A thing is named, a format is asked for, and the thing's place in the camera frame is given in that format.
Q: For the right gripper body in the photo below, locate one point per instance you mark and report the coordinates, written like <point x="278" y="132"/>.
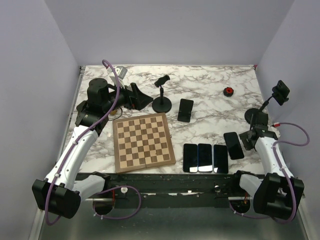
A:
<point x="247" y="143"/>

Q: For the wooden chessboard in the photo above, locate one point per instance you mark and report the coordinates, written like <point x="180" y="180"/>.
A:
<point x="142" y="142"/>

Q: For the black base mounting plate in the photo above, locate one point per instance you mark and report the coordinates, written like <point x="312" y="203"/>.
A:
<point x="170" y="190"/>

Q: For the black folding phone stand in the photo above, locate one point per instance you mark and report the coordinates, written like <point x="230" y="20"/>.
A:
<point x="185" y="110"/>

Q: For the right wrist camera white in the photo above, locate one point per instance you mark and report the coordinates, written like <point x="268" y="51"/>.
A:
<point x="276" y="124"/>

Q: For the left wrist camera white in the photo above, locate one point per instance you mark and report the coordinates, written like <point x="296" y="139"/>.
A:
<point x="121" y="72"/>

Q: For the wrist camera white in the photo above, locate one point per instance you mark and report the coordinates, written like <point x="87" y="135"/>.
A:
<point x="276" y="124"/>
<point x="121" y="72"/>

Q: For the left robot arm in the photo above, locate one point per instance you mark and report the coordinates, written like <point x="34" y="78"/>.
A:
<point x="59" y="192"/>

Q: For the black red knob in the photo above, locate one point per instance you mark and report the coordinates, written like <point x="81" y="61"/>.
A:
<point x="228" y="91"/>

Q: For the black tall round-base stand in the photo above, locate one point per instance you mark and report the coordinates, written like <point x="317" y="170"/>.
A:
<point x="161" y="104"/>

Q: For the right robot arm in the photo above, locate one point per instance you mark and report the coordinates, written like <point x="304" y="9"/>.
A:
<point x="279" y="193"/>

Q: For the phone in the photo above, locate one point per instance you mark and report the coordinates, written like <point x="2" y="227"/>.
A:
<point x="220" y="159"/>
<point x="190" y="158"/>
<point x="205" y="158"/>
<point x="233" y="146"/>

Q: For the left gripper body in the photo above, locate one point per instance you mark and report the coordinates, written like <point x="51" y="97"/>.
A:
<point x="125" y="100"/>

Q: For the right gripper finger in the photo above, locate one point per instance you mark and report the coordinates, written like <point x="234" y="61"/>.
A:
<point x="259" y="120"/>
<point x="248" y="139"/>

